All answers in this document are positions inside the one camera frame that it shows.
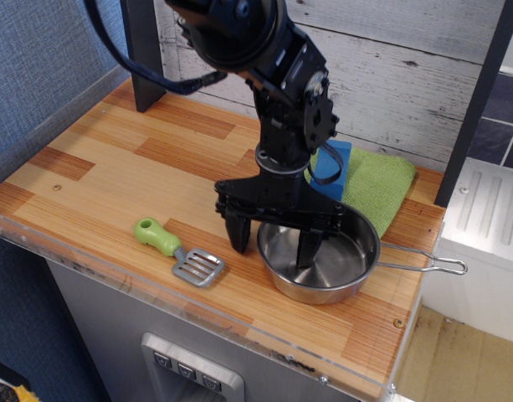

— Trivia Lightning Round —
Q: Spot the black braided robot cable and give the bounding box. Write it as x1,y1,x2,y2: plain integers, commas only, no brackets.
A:
83,0,228,96

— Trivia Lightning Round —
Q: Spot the green microfiber cloth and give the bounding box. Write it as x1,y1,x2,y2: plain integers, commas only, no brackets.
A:
305,146,416,237

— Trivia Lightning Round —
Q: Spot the green handled toy spatula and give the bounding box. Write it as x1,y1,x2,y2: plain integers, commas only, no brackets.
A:
134,218,225,288

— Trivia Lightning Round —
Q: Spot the silver dispenser button panel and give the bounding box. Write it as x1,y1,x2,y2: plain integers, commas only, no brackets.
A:
141,332,245,401

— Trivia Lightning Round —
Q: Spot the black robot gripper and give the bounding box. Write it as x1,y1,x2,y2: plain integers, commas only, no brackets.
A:
214,170,345,268

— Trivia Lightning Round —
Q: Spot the yellow black object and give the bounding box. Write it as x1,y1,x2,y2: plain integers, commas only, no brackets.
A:
0,378,40,402

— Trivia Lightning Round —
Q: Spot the stainless steel pan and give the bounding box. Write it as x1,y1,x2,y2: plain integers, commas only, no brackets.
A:
257,207,468,305

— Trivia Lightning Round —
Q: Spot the white ribbed side cabinet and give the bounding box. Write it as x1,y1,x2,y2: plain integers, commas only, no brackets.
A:
422,158,513,342

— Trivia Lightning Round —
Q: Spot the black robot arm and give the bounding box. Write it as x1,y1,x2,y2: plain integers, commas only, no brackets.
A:
171,1,345,268

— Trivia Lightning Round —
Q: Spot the dark right support post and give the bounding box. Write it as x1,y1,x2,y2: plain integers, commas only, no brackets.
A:
434,0,513,208

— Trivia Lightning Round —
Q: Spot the blue wooden block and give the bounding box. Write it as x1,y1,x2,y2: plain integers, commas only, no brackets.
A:
306,140,351,201

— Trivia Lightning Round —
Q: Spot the dark left support post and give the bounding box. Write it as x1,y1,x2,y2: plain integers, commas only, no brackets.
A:
120,0,165,112

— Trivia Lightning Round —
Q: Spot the dark support post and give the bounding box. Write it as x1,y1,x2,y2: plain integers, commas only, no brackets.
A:
120,0,165,112
434,0,513,208

